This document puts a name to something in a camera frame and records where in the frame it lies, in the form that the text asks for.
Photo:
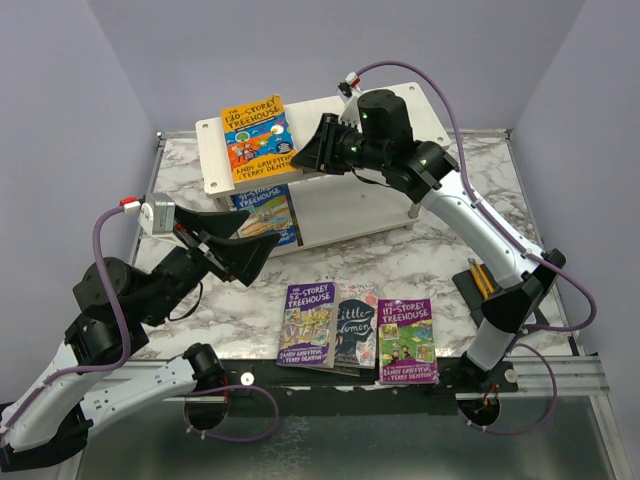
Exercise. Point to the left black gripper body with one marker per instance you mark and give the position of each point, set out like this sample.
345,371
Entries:
182,271

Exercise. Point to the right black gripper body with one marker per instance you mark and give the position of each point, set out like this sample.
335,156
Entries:
353,152

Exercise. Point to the blue 91-Storey Treehouse book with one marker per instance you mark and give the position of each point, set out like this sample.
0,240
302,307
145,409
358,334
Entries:
271,210

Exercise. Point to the orange 130-Storey Treehouse book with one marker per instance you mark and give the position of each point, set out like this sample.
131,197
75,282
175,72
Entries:
259,140

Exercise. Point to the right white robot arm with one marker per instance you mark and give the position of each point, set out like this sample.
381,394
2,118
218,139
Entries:
524,273

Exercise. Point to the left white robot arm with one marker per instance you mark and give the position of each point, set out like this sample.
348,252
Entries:
55,418

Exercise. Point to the white two-tier wooden shelf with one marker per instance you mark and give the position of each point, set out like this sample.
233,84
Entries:
329,208

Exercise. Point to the Little Women dark book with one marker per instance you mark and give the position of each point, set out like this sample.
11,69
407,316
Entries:
356,330

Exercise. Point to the thin dark patterned book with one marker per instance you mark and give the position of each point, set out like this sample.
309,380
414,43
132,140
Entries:
338,370

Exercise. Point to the yellow utility knife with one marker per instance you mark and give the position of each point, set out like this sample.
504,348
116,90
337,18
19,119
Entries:
480,278

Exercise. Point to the black notebook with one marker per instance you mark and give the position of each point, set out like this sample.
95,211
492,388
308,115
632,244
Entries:
465,284

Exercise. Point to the purple 117-Storey Treehouse book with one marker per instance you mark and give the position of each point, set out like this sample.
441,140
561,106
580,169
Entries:
407,354

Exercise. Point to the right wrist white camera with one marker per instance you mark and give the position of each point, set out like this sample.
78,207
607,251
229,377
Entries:
350,91

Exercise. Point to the wrist white camera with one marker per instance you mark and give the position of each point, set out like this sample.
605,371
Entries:
350,91
156,216

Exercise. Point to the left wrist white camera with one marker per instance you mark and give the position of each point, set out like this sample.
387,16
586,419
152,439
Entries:
156,216

